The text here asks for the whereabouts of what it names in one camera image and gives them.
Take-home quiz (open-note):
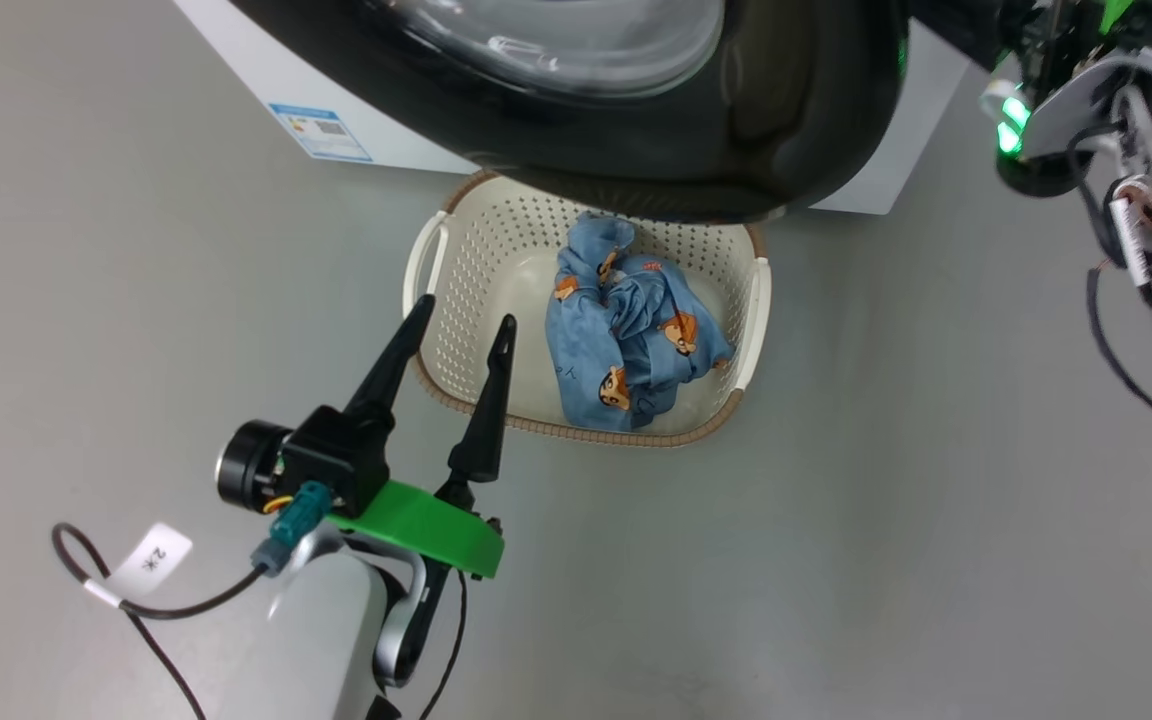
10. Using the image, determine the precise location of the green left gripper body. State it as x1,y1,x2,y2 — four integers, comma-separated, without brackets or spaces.
326,478,507,581

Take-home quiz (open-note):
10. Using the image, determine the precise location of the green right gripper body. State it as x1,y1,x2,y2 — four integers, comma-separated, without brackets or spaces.
1034,0,1135,73

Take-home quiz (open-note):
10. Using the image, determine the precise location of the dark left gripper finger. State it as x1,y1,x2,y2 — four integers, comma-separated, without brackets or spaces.
342,293,437,436
446,313,519,486

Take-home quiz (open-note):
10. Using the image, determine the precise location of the blue cartoon print garment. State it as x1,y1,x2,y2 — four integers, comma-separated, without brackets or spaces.
545,212,734,433

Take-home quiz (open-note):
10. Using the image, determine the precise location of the black washing machine door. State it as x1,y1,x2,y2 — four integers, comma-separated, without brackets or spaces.
231,0,909,226

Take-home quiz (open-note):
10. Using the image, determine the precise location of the cream perforated laundry basket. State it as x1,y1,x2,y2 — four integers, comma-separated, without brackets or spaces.
402,170,772,448

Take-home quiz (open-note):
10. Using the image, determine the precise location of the white front-load washing machine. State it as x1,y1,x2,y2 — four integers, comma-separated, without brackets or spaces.
173,0,972,216

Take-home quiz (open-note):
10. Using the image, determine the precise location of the blue energy label sticker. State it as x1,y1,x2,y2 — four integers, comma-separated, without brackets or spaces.
269,103,374,163

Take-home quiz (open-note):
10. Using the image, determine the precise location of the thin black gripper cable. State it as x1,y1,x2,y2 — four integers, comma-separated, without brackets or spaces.
420,568,469,720

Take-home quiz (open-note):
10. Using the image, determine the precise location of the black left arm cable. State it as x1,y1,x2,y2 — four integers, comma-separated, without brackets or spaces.
51,480,334,720

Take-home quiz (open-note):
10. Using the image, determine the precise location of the white cable tag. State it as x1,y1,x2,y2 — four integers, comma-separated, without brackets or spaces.
106,522,194,601

